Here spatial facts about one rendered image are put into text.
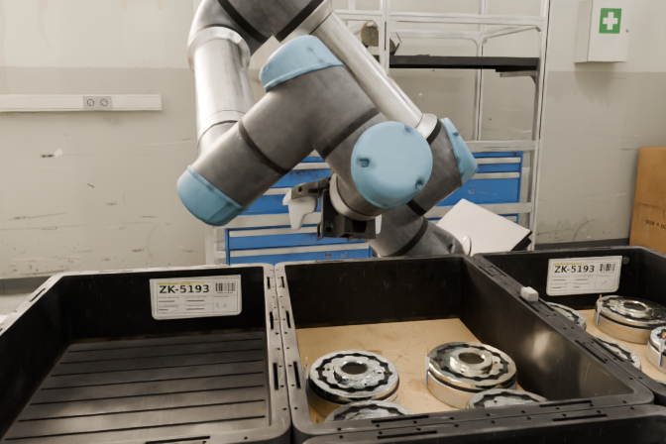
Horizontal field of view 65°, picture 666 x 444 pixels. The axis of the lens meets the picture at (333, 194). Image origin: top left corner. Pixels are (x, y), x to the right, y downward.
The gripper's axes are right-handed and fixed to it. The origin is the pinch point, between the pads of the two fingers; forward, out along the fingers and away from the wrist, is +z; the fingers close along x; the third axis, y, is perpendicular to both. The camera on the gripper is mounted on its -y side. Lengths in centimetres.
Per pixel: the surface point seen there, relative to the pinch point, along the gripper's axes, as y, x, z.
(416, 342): 20.7, 11.3, -7.0
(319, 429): 24.1, -7.2, -38.9
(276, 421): 23.8, -10.3, -37.4
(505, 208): -31, 119, 164
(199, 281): 13.0, -19.2, -2.6
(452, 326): 18.7, 18.2, -3.4
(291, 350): 19.7, -8.3, -27.4
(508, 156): -57, 118, 159
